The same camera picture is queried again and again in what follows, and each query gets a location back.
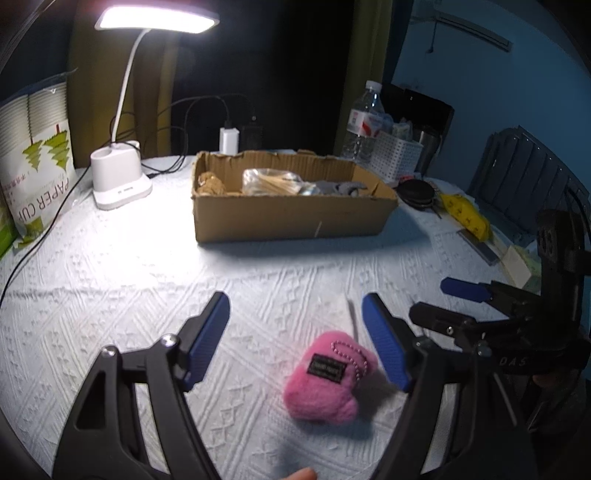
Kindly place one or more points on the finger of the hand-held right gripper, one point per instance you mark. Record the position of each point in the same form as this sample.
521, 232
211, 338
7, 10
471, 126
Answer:
461, 288
438, 318

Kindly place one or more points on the grey dotted glove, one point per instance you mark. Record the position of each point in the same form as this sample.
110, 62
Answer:
341, 189

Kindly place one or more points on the plastic packets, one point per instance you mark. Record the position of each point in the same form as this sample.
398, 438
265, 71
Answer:
392, 127

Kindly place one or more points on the white air conditioner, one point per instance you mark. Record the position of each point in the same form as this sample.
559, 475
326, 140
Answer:
466, 27

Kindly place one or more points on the cardboard box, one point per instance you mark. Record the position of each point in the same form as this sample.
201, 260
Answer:
286, 219

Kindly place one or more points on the yellow tissue packet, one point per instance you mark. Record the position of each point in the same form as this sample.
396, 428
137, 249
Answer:
466, 214

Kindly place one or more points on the black round pouch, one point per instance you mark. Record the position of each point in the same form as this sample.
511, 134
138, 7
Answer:
415, 194

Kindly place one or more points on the dark glass door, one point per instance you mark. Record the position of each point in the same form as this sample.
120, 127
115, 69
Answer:
277, 60

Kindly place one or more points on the clear water bottle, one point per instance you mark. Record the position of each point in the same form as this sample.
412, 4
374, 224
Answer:
362, 134

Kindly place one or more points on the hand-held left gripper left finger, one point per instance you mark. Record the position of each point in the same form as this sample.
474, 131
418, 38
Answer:
207, 344

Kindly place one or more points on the green paper cup package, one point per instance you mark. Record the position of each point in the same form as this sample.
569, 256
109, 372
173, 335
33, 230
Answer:
7, 235

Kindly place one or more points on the person's right hand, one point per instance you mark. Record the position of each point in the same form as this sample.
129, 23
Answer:
549, 381

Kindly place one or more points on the yellow curtain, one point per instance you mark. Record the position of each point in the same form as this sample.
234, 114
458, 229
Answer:
147, 78
364, 55

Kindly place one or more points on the white charger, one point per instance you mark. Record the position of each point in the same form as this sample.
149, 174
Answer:
229, 141

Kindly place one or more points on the white textured tablecloth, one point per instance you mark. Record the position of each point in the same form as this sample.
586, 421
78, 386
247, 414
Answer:
138, 286

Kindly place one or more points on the white plastic basket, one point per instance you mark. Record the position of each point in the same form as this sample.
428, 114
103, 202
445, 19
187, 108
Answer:
395, 157

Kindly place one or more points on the pink plush toy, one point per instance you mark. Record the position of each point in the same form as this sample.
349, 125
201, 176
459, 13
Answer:
323, 392

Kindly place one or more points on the person's left hand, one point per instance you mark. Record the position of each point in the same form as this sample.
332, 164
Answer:
299, 474

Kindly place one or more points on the grey phone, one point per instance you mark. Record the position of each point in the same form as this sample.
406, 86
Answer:
480, 247

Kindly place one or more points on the beige knitted toy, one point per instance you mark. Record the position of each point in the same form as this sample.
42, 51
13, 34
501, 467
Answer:
211, 184

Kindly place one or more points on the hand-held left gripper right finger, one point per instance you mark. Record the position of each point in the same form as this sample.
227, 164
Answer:
385, 344

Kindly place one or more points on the clear plastic bag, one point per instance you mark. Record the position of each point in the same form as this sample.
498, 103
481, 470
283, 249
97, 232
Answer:
277, 183

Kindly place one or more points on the dark blue chair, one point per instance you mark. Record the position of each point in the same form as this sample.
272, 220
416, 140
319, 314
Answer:
521, 175

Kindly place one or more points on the black monitor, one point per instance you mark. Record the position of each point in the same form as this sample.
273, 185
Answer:
425, 108

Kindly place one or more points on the white desk lamp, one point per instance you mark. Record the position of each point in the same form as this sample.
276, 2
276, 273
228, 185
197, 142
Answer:
120, 184

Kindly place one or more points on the white paper cup package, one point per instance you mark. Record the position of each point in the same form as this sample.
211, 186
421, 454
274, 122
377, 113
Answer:
37, 161

